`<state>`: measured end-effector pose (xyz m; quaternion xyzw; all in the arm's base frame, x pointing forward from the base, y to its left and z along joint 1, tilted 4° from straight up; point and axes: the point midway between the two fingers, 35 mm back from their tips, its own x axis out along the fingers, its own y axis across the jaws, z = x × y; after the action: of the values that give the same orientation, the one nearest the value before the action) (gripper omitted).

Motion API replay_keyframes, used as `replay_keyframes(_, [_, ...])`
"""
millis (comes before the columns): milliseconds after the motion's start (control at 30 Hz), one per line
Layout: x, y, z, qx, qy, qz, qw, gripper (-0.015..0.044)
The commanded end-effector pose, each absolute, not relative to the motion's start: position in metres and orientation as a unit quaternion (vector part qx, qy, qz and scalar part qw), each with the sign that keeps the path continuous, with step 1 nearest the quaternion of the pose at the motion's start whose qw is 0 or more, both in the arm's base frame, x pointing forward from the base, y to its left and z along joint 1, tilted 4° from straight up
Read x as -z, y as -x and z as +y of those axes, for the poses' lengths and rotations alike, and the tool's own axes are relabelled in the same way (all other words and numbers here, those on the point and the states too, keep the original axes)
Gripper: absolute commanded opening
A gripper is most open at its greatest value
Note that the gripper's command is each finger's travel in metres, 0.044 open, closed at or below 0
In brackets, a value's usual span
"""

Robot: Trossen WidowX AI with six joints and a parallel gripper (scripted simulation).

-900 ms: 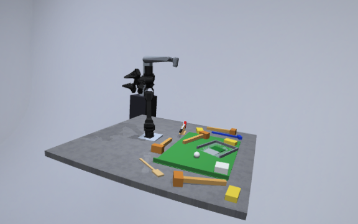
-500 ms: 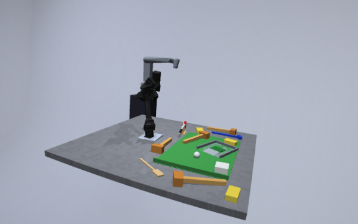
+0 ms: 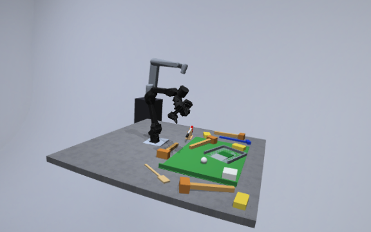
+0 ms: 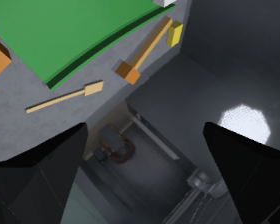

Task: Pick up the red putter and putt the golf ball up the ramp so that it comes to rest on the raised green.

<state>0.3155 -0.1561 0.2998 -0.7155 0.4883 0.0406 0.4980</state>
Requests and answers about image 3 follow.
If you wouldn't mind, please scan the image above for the orange putter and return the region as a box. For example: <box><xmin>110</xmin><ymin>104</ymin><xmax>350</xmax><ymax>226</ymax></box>
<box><xmin>179</xmin><ymin>177</ymin><xmax>235</xmax><ymax>194</ymax></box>
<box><xmin>157</xmin><ymin>143</ymin><xmax>178</xmax><ymax>160</ymax></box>
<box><xmin>189</xmin><ymin>135</ymin><xmax>218</xmax><ymax>150</ymax></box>
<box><xmin>214</xmin><ymin>131</ymin><xmax>245</xmax><ymax>140</ymax></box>

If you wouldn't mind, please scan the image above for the yellow rectangular block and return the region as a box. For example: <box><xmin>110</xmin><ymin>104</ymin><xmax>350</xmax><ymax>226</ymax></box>
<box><xmin>203</xmin><ymin>132</ymin><xmax>211</xmax><ymax>139</ymax></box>
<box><xmin>231</xmin><ymin>143</ymin><xmax>247</xmax><ymax>151</ymax></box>
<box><xmin>233</xmin><ymin>192</ymin><xmax>250</xmax><ymax>210</ymax></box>

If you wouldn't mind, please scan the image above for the green flat mat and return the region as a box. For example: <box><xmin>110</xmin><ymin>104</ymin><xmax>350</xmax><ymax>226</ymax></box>
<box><xmin>163</xmin><ymin>137</ymin><xmax>246</xmax><ymax>183</ymax></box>

